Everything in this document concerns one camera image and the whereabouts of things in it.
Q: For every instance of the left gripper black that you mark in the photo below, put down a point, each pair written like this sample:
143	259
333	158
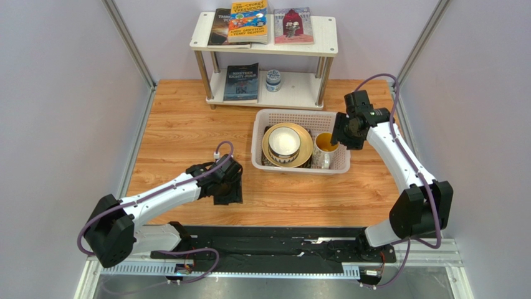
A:
235	196

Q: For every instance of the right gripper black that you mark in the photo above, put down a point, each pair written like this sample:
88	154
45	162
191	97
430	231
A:
344	135

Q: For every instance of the white perforated plastic basket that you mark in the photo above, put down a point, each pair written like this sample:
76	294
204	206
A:
314	122

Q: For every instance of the white mug yellow inside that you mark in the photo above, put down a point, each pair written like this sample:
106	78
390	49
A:
323	151

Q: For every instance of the yellow round bear plate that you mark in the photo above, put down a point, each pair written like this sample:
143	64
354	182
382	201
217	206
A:
306	145

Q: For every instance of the black square floral plate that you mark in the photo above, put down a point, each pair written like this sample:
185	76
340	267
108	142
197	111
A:
266	162

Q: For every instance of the black rimmed white bowl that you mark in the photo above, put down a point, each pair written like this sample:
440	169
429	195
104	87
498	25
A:
284	144

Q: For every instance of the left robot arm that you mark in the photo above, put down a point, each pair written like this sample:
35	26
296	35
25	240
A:
118	228

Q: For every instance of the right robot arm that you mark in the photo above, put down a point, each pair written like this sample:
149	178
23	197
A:
424	202

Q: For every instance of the white two-tier shelf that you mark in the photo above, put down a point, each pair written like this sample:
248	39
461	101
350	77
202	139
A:
299	90

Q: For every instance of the small blue white ceramic jar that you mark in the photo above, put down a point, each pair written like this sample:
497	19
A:
273	80

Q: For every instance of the red pink cover book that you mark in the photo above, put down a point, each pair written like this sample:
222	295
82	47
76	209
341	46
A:
293	26

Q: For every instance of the dark blue Nineteen Eighty-Four book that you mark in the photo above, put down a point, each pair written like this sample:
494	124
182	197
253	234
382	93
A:
242	84

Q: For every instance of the orange yellow treehouse book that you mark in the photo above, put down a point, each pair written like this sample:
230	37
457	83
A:
248	22

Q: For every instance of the dark paperback book top shelf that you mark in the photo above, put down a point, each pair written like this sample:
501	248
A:
220	30

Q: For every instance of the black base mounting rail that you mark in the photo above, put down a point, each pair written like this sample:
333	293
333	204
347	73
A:
275	250

